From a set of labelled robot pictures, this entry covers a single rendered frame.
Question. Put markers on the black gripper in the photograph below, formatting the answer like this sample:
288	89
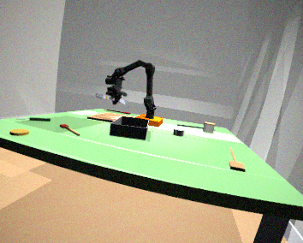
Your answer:
117	94

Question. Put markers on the yellow flat disc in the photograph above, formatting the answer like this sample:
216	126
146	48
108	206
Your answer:
19	132

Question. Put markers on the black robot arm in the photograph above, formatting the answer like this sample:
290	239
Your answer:
117	78

